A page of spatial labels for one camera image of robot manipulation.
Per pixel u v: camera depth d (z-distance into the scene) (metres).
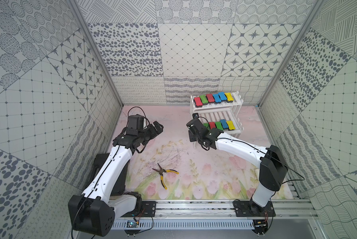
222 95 0.86
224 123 0.91
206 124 0.92
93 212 0.37
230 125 0.91
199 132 0.64
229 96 0.86
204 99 0.84
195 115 0.74
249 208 0.66
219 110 1.00
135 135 0.58
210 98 0.84
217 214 0.73
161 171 0.86
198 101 0.84
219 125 0.90
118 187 0.47
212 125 0.91
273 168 0.45
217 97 0.84
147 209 0.75
